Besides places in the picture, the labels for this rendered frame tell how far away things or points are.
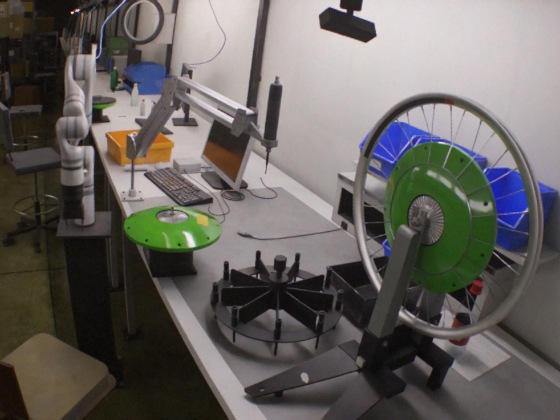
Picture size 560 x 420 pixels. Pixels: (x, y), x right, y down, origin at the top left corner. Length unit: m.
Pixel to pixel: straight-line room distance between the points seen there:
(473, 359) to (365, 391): 0.44
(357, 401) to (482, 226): 0.45
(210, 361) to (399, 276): 0.51
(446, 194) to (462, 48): 0.85
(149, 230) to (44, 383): 0.62
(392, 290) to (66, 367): 1.08
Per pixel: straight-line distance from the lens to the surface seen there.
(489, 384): 1.31
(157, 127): 1.85
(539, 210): 0.86
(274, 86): 1.37
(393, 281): 0.97
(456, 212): 0.92
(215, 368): 1.16
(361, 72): 2.10
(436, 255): 0.97
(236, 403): 1.08
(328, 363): 1.10
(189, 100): 1.66
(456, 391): 1.25
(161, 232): 1.40
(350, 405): 1.03
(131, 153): 2.01
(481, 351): 1.43
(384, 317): 1.01
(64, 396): 1.52
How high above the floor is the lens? 1.69
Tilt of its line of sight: 22 degrees down
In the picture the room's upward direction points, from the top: 7 degrees clockwise
